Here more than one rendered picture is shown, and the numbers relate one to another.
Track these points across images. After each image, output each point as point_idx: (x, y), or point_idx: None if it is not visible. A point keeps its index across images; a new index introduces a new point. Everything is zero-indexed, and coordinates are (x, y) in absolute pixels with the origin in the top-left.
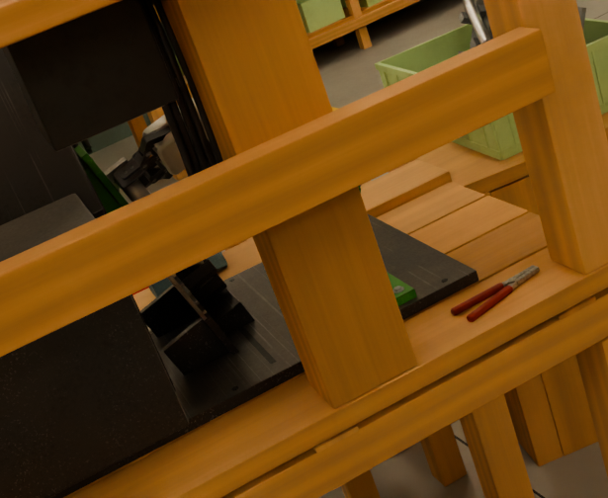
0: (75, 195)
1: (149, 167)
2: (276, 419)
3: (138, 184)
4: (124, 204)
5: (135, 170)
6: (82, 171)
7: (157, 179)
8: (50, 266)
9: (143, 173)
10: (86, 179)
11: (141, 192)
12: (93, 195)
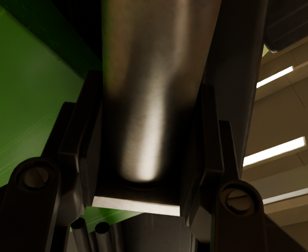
0: (302, 39)
1: (55, 244)
2: None
3: (187, 106)
4: (77, 59)
5: (229, 166)
6: (248, 124)
7: (20, 192)
8: None
9: (211, 164)
10: (252, 100)
11: (207, 53)
12: (263, 46)
